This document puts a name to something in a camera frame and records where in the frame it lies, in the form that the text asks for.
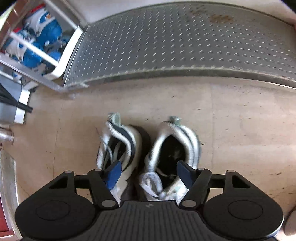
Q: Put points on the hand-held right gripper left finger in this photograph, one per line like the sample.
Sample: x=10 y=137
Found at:
x=113 y=173

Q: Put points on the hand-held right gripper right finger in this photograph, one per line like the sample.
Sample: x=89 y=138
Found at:
x=186 y=173

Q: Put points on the white navy sneaker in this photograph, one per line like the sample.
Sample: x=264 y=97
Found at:
x=182 y=139
x=129 y=141

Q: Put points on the metal shoe rack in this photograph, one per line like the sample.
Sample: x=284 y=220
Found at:
x=173 y=46

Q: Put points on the black rod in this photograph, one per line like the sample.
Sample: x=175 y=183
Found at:
x=18 y=105

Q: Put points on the grey storage box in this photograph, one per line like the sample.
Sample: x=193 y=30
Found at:
x=9 y=111

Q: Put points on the white side rack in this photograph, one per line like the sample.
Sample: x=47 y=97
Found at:
x=69 y=53

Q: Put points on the blue white roller skates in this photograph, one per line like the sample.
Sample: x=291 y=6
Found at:
x=46 y=34

